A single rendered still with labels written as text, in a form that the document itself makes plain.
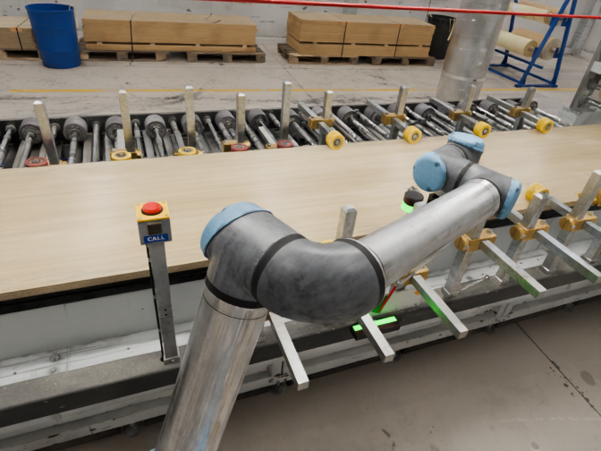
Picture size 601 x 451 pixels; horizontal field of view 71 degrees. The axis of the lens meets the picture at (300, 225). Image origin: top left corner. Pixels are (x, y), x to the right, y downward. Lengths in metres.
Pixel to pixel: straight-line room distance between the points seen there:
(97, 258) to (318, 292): 0.97
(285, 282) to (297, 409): 1.55
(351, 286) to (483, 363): 1.99
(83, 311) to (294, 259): 1.01
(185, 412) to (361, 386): 1.49
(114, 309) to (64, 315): 0.14
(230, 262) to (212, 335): 0.13
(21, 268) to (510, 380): 2.19
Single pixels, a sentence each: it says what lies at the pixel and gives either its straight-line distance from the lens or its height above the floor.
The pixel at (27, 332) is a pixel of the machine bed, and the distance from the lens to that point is 1.53.
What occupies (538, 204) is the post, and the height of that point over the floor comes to 1.07.
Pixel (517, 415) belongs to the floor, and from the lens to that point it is 2.39.
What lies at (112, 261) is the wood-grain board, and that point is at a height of 0.90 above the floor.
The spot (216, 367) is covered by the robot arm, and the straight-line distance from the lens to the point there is 0.71.
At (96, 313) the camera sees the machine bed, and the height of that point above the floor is 0.74.
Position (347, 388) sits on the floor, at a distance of 2.17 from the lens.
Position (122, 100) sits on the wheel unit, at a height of 1.10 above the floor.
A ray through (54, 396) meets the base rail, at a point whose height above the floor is 0.70.
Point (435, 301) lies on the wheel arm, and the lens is 1.40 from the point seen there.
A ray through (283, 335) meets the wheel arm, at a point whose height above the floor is 0.84.
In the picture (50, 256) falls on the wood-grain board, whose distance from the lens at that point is 1.47.
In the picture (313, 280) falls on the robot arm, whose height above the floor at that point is 1.40.
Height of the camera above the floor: 1.76
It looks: 35 degrees down
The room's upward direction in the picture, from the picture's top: 6 degrees clockwise
